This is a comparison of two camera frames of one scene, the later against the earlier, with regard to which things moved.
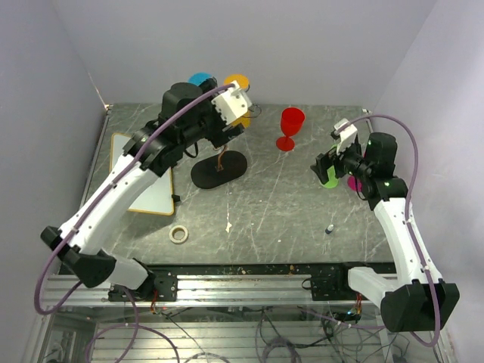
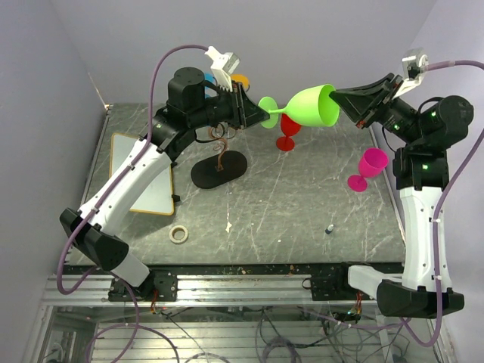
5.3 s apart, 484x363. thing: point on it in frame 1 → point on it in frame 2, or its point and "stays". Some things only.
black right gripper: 324,161 → 360,107
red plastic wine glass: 292,119 stays
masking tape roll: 181,240 stays
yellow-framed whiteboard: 157,198 stays
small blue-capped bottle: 329,228 stays
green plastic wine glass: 332,182 → 311,107
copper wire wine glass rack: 215,171 stays
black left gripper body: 212,128 → 226,108
